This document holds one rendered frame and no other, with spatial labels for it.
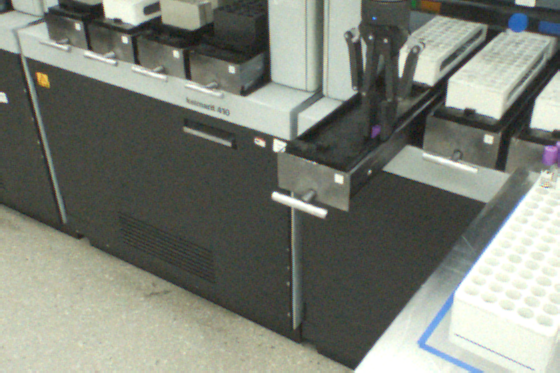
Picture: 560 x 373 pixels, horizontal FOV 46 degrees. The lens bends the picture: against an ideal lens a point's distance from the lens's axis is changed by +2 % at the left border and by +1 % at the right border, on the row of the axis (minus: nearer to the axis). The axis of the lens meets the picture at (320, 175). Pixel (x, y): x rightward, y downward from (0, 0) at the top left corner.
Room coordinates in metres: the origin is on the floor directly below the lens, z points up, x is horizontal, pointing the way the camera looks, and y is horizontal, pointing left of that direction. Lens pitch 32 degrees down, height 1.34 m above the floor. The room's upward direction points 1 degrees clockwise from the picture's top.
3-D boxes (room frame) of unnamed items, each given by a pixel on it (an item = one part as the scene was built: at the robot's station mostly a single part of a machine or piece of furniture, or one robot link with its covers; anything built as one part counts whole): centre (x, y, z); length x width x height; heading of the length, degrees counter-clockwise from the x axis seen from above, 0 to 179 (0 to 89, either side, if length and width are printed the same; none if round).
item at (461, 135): (1.28, -0.41, 0.78); 0.73 x 0.14 x 0.09; 149
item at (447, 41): (1.31, -0.25, 0.83); 0.30 x 0.10 x 0.06; 149
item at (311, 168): (1.15, -0.15, 0.78); 0.73 x 0.14 x 0.09; 149
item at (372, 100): (0.98, -0.08, 0.84); 0.03 x 0.01 x 0.07; 149
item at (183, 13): (1.45, 0.32, 0.85); 0.12 x 0.02 x 0.06; 60
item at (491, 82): (1.17, -0.34, 0.83); 0.30 x 0.10 x 0.06; 149
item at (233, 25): (1.37, 0.18, 0.85); 0.12 x 0.02 x 0.06; 59
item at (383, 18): (0.97, -0.10, 1.00); 0.08 x 0.07 x 0.09; 59
